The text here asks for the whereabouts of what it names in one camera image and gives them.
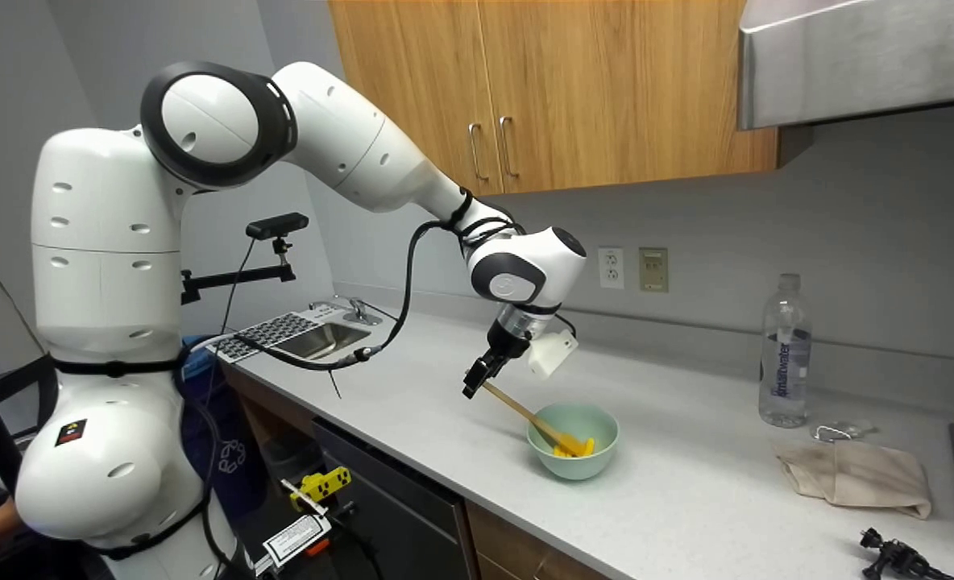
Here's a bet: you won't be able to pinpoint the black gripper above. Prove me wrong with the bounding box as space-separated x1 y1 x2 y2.
458 309 538 402

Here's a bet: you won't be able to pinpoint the wooden spatula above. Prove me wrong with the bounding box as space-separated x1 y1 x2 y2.
482 381 593 460

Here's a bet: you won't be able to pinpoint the mint green bowl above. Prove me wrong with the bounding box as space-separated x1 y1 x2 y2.
525 399 626 483

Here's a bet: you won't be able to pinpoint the small silver object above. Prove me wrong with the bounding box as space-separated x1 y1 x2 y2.
811 419 882 447

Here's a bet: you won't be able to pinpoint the yellow food pieces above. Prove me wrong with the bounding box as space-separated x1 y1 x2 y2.
548 433 603 460

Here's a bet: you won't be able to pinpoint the black dishwasher front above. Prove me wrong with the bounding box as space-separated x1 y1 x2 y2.
313 423 474 580

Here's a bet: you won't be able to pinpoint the white electrical outlet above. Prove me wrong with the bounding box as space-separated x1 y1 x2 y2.
596 245 630 292

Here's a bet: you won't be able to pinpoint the silver laptop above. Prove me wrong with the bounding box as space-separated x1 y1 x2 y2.
202 298 392 368

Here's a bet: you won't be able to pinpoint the yellow black tool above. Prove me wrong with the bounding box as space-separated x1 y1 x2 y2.
279 465 358 516

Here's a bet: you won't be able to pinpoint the white red tool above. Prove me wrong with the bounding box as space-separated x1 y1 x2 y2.
247 510 334 580

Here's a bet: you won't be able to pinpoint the blue bin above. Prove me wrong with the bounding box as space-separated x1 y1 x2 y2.
177 337 257 540

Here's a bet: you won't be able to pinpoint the clear plastic water bottle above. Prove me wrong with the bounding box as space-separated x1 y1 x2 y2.
754 269 815 433

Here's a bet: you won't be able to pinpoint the beige crumpled cloth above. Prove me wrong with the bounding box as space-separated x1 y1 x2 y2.
772 438 939 521

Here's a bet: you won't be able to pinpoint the small black tripod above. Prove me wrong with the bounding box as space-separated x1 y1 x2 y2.
857 524 954 580

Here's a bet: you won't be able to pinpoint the stainless range hood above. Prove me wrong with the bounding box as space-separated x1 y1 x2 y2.
736 0 954 135

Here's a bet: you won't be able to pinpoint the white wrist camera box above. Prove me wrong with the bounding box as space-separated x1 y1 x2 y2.
525 318 584 381

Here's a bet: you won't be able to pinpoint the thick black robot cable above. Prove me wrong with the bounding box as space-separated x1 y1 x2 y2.
233 219 474 378

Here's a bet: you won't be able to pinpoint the beige wall plate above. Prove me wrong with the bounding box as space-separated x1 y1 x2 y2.
635 245 672 295

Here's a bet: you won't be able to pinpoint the metal cabinet handle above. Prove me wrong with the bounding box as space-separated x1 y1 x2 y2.
463 119 492 188
492 108 525 182

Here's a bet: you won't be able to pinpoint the black stereo camera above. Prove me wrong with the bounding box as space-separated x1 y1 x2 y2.
241 208 313 245

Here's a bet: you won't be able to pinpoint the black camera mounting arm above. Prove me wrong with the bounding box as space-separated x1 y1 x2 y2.
177 234 301 309

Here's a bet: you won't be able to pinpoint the wooden wall cabinet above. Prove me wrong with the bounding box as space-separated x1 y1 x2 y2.
327 0 784 199

